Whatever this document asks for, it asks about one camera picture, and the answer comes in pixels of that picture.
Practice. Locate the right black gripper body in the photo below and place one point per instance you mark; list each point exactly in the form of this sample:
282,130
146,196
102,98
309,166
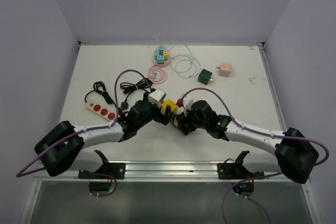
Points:
190,120

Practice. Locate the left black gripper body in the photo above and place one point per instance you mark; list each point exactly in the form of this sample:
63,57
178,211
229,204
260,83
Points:
154,114

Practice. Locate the yellow cube adapter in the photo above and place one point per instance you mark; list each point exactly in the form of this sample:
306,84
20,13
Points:
171,104

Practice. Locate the dark green cube adapter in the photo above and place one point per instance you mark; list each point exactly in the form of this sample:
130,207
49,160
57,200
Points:
205,77

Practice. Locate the beige power strip red sockets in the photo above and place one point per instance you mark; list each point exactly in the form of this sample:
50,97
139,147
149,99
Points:
107,112

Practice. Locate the pink cube adapter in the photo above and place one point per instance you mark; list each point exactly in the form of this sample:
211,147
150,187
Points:
224,69

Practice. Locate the green power strip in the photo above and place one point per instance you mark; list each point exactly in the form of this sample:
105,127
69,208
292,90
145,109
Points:
173,122

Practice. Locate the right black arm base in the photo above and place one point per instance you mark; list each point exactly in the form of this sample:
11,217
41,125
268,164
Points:
234,169

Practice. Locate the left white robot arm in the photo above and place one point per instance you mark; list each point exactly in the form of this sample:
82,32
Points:
68,147

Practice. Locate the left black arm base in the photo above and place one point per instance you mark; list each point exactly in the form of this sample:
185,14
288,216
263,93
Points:
107,170

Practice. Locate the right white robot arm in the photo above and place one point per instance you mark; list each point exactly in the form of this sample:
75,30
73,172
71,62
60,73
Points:
283,152

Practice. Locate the blue charger cube front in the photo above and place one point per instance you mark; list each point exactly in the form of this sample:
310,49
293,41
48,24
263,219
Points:
160,59

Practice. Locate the yellow charger cube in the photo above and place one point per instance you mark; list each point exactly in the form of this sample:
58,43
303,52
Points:
165,53

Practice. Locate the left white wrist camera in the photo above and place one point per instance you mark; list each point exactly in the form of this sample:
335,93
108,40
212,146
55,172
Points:
157,97

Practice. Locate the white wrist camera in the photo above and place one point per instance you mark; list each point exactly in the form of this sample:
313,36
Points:
185,103
157,97

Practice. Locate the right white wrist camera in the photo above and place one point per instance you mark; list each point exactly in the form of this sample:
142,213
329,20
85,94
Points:
185,103

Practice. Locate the aluminium frame rail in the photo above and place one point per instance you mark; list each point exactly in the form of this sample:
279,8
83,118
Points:
155,171

